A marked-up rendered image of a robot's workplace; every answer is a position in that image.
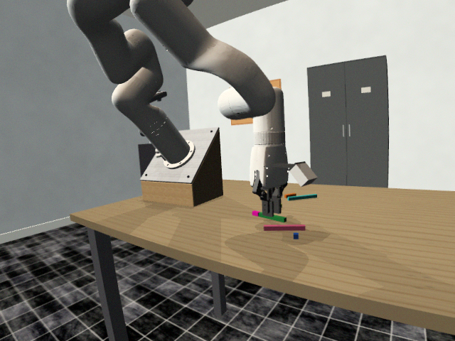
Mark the pink rod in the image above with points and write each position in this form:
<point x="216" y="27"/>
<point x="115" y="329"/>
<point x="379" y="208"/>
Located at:
<point x="285" y="227"/>

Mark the turquoise rod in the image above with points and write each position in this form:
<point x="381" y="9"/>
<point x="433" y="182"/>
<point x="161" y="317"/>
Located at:
<point x="301" y="197"/>

